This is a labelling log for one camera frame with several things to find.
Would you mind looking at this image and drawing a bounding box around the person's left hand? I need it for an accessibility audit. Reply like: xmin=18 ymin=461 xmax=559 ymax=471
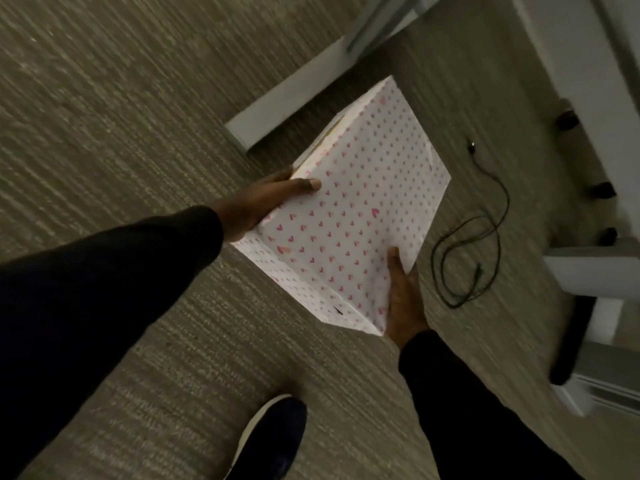
xmin=214 ymin=166 xmax=322 ymax=243

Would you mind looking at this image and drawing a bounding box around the person's right hand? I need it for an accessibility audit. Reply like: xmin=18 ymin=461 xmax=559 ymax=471
xmin=384 ymin=246 xmax=431 ymax=351

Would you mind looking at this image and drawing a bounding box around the heart-print gift box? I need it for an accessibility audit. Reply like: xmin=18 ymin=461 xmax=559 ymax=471
xmin=231 ymin=76 xmax=452 ymax=337

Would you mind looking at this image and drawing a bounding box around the person's left forearm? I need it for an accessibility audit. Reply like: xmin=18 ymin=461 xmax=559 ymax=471
xmin=0 ymin=206 xmax=225 ymax=480

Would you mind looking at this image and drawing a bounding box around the person's right forearm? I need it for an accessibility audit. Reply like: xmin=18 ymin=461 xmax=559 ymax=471
xmin=398 ymin=329 xmax=586 ymax=480

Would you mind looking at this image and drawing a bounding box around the white table leg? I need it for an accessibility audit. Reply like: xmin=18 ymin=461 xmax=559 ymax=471
xmin=224 ymin=0 xmax=446 ymax=154

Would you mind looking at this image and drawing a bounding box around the white and black furniture base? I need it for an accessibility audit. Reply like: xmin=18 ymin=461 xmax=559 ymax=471
xmin=542 ymin=239 xmax=640 ymax=418

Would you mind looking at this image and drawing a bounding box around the dark shoe with white sole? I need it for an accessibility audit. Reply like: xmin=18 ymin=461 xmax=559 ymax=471
xmin=224 ymin=394 xmax=308 ymax=480

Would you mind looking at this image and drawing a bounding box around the white cabinet on black casters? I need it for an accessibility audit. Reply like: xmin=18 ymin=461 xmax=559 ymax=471
xmin=507 ymin=0 xmax=640 ymax=248

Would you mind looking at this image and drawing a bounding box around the black cable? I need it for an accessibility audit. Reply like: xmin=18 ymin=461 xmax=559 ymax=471
xmin=430 ymin=139 xmax=511 ymax=310

